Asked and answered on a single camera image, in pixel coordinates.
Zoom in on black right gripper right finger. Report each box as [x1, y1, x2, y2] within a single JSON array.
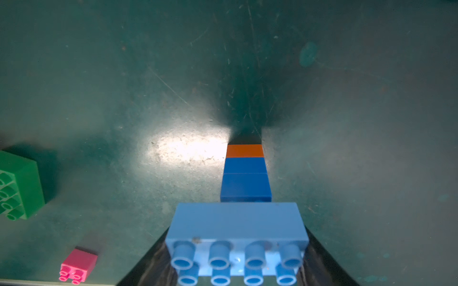
[[297, 228, 359, 286]]

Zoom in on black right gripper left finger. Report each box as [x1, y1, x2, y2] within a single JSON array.
[[116, 229, 177, 286]]

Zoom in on light blue long lego brick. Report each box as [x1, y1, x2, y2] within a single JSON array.
[[165, 203, 310, 286]]

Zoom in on pink lego brick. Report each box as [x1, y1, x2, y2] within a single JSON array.
[[59, 249, 98, 286]]

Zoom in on dark blue lego brick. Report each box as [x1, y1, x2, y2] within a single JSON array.
[[224, 157, 267, 174], [220, 174, 272, 202]]

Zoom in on orange lego brick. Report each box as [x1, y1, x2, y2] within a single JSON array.
[[226, 144, 264, 158]]

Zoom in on green long lego brick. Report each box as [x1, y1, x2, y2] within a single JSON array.
[[1, 151, 45, 221]]

